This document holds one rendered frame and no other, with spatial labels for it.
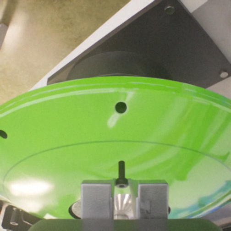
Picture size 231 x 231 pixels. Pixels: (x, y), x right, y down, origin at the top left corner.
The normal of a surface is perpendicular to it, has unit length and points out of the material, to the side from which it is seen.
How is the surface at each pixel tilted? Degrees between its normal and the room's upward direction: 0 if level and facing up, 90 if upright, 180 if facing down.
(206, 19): 0
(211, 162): 20
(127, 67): 90
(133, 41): 0
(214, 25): 0
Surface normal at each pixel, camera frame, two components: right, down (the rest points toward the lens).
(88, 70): -0.44, -0.54
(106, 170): -0.03, 0.64
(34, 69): 0.00, 0.80
